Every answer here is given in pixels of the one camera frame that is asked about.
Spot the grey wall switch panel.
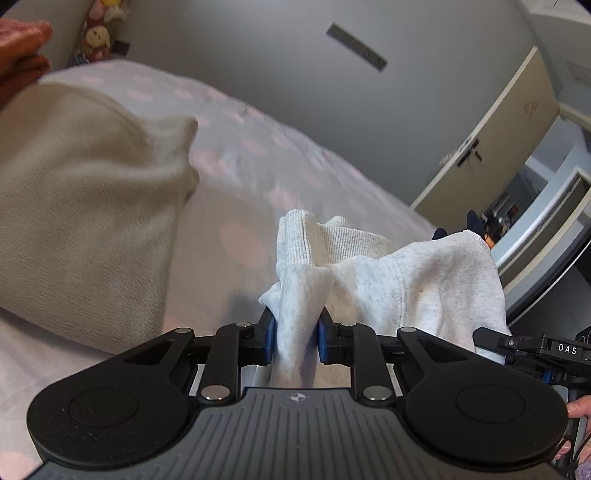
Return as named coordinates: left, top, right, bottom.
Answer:
left=325, top=23, right=387, bottom=71

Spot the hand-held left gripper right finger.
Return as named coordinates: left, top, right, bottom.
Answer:
left=317, top=307, right=493, bottom=408

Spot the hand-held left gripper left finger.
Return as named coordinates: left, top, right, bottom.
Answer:
left=99, top=306, right=279, bottom=408

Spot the white air vent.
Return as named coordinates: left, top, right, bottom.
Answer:
left=566, top=60, right=591, bottom=90

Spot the person's right hand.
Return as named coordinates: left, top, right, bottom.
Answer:
left=553, top=394, right=591, bottom=463

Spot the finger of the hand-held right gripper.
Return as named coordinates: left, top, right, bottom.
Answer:
left=508, top=357, right=567, bottom=387
left=473, top=326, right=546, bottom=366

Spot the hanging row of plush toys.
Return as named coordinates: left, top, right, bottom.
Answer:
left=68, top=0, right=132, bottom=66

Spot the orange cloth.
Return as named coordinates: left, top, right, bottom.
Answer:
left=0, top=18, right=55, bottom=109

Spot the beige fleece garment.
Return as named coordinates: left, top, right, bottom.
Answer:
left=0, top=82, right=200, bottom=357

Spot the cream door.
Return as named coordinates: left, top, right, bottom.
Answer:
left=410, top=45, right=560, bottom=223

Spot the bed with pink dotted sheet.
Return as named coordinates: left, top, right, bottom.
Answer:
left=0, top=59, right=462, bottom=480

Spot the white printed sweatshirt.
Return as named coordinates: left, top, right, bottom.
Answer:
left=252, top=209, right=512, bottom=388

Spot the dark door handle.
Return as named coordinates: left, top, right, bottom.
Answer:
left=438, top=138, right=483, bottom=168

